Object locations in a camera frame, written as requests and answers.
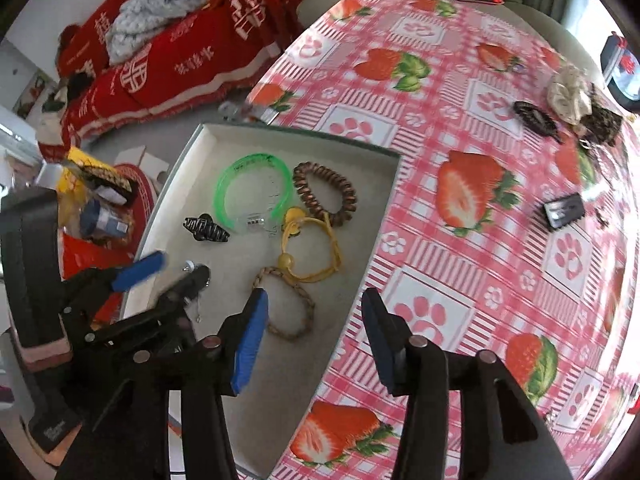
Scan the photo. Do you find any wall picture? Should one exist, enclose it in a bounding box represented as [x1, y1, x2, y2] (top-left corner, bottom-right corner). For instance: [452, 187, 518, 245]
[12, 72, 53, 120]

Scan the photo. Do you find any yellow bag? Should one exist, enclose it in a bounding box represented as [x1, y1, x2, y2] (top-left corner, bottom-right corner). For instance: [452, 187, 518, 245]
[57, 147, 133, 226]

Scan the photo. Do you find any black oval hair clip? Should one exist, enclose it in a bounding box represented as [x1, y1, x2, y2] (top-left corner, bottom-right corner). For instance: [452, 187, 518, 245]
[512, 101, 563, 143]

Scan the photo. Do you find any white cardboard box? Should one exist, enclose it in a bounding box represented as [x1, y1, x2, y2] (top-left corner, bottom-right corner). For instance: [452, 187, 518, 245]
[122, 145, 168, 186]

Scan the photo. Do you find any brown spiral hair tie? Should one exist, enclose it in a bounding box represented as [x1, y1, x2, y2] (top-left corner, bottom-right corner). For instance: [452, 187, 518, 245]
[292, 161, 358, 227]

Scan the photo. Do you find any white scrunchie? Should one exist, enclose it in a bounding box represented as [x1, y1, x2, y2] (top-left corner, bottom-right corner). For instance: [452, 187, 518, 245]
[546, 66, 596, 126]

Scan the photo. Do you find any pastel beaded bracelet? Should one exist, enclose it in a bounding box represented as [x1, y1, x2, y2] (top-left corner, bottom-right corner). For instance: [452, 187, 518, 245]
[250, 266, 317, 342]

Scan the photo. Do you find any red plastic bag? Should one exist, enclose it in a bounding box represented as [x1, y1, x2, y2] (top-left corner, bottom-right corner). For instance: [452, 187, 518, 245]
[60, 232, 136, 321]

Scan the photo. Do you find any white tray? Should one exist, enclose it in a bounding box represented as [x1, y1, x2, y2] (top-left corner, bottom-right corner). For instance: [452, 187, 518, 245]
[120, 122, 401, 480]

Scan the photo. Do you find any green translucent bracelet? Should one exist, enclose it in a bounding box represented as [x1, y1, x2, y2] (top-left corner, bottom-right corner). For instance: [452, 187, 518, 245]
[214, 152, 296, 233]

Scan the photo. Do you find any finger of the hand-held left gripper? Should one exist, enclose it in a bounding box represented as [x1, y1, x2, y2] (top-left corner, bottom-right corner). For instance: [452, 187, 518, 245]
[65, 251, 167, 311]
[85, 264, 212, 348]

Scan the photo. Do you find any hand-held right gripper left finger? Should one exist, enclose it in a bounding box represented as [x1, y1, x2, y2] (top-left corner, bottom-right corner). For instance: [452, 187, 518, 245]
[55, 287, 271, 480]

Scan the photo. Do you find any black rectangular hair clip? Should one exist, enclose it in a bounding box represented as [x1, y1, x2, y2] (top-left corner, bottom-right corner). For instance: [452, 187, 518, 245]
[542, 195, 586, 232]

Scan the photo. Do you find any strawberry print pink tablecloth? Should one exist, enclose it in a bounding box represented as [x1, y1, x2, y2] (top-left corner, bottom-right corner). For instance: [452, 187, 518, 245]
[247, 0, 640, 480]

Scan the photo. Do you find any leopard print scrunchie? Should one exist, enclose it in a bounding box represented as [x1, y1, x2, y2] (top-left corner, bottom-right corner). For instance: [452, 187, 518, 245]
[580, 85, 625, 147]

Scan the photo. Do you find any grey-green armchair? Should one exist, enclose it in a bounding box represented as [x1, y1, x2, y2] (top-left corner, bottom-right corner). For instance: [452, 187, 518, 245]
[295, 0, 608, 86]

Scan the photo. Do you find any yellow cord hair tie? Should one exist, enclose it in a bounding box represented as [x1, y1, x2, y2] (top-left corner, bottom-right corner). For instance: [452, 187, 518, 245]
[276, 206, 345, 283]

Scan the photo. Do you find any grey knit cloth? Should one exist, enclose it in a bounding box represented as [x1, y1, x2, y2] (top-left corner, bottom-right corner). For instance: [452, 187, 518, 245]
[107, 0, 211, 66]

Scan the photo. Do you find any metal table clamp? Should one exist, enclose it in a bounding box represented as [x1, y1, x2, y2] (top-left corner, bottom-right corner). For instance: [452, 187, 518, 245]
[218, 101, 280, 123]

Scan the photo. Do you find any red blanket sofa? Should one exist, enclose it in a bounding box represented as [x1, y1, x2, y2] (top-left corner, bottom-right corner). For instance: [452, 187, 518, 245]
[55, 0, 333, 143]

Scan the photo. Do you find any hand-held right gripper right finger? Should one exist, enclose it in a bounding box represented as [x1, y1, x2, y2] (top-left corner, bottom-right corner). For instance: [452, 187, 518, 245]
[361, 287, 576, 480]

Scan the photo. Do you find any white washing machine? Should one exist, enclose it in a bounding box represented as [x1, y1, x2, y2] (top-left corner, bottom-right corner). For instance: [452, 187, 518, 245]
[600, 32, 640, 111]

